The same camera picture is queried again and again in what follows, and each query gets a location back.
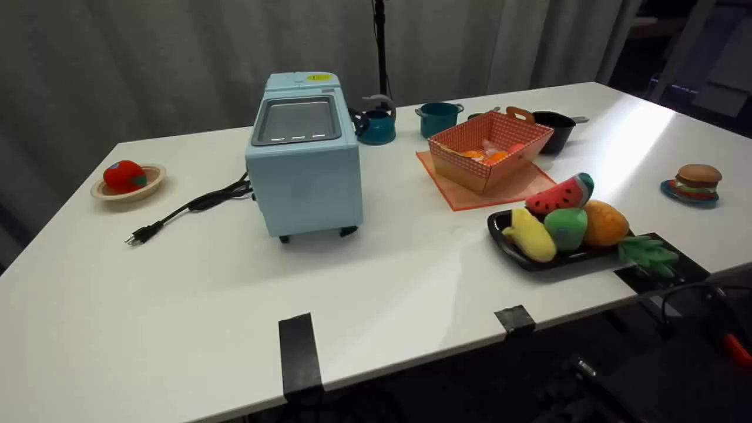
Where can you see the beige shallow bowl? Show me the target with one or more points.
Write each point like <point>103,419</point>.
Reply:
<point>143,190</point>

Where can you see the orange pineapple plush toy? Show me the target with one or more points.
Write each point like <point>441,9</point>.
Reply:
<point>605,224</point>

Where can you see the green pear plush toy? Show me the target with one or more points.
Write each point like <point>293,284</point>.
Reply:
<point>565,227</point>

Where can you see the black vertical stand pole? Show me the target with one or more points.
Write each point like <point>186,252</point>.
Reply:
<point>382,44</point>

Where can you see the watermelon slice plush toy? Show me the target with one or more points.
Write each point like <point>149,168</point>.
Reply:
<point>559,195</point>

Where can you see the short black tape strip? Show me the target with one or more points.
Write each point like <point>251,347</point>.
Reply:
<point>514,318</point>

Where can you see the red tomato plush toy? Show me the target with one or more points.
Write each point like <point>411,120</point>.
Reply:
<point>123,174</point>

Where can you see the black rectangular tray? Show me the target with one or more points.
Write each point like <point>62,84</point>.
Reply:
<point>507,251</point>

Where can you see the orange square mat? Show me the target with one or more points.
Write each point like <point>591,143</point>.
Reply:
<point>517,192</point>

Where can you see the orange cardboard box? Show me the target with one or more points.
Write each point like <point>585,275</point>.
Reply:
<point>470,168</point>

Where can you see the teal toy pot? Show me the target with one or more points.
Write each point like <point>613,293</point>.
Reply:
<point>437,118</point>

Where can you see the black toy pan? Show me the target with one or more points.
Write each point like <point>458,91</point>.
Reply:
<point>559,126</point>

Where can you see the blue toy kettle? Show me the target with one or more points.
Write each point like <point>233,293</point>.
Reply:
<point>378,123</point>

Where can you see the black plate at table edge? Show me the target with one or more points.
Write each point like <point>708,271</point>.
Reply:
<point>689,271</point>

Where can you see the yellow corn plush toy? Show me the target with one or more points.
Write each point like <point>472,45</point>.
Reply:
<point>532,235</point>

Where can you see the long black tape strip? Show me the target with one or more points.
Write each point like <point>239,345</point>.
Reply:
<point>299,354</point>

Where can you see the small blue plate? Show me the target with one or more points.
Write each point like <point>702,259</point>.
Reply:
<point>675,194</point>

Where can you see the light blue toaster oven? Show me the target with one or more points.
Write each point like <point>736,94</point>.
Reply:
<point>305,179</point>

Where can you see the toy burger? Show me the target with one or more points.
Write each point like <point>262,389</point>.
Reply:
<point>695,183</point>

